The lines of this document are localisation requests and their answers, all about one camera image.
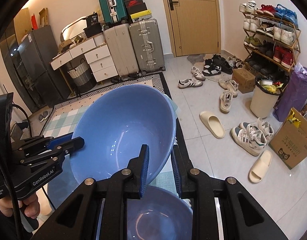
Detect blue bowl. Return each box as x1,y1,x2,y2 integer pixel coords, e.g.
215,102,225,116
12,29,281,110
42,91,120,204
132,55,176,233
70,85,176,184
46,154,194,240

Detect person's left hand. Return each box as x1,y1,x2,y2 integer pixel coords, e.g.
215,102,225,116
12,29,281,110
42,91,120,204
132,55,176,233
0,193,40,219

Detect grey slippers pair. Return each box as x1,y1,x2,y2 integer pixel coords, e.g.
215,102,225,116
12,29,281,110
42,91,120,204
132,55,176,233
38,110,50,122

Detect cream slide sandal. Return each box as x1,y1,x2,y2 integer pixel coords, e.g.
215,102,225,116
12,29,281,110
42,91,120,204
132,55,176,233
248,150,272,184
200,111,226,139

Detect black refrigerator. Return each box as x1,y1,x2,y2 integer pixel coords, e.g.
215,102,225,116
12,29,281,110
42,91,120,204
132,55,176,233
0,24,72,113

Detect woven laundry basket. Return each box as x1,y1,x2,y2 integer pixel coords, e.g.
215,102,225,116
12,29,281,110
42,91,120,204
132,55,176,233
68,59,97,94

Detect white green sneaker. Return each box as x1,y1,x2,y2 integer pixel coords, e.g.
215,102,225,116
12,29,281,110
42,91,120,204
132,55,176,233
231,124,267,157

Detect white sneaker near bin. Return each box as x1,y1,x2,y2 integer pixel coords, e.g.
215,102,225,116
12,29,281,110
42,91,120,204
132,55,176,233
220,90,233,114

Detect white vanity dresser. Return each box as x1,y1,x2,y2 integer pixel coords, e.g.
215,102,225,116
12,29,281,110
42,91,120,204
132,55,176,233
50,33,118,82

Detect small cardboard box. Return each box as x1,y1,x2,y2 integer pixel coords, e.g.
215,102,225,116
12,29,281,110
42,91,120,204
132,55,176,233
232,68,255,94

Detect large cardboard box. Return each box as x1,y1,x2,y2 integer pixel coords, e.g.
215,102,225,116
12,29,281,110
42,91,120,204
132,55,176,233
269,108,307,170

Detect white trash bin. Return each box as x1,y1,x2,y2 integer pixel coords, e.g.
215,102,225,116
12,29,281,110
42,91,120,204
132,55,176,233
250,77,281,119

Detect oval mirror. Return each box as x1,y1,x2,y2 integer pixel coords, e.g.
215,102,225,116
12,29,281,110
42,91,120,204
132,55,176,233
60,16,87,42

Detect beige suitcase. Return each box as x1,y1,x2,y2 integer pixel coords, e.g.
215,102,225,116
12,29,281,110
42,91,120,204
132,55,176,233
104,23,139,77

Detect silver suitcase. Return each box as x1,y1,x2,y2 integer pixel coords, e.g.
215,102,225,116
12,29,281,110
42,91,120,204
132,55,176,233
129,18,165,75

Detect purple bag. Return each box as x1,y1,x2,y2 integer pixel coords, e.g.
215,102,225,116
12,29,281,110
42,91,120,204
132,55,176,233
273,62,307,122

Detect teal suitcase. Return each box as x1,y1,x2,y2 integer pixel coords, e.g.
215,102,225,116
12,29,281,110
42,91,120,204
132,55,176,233
99,0,128,26

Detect stacked shoe boxes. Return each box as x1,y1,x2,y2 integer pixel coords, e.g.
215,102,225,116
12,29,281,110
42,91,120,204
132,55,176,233
124,0,147,23

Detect wooden door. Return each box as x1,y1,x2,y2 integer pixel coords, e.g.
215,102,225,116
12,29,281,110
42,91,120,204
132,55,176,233
163,0,221,57

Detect wooden shoe rack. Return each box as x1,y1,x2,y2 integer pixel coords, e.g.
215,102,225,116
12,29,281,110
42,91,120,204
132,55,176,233
239,0,301,79

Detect black cable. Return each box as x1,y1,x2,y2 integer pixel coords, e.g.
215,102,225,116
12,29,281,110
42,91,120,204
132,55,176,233
11,103,33,138

